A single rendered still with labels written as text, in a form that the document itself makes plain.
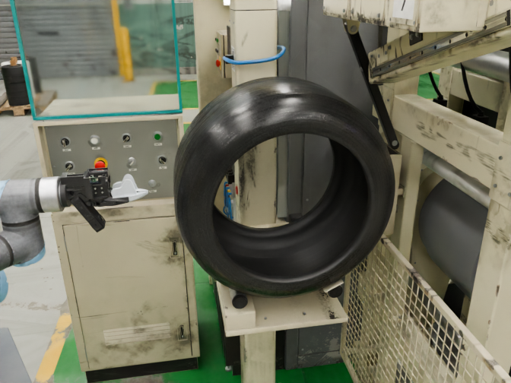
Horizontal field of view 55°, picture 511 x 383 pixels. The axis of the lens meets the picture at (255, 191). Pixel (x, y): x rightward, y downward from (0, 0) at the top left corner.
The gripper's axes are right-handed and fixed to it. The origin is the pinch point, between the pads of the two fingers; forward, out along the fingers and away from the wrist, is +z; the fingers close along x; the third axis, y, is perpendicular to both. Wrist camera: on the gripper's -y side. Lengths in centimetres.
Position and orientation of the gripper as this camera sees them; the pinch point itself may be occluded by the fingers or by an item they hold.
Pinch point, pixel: (143, 194)
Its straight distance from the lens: 132.2
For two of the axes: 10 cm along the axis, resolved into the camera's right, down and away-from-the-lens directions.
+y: -0.1, -9.2, -3.9
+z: 9.9, -0.8, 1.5
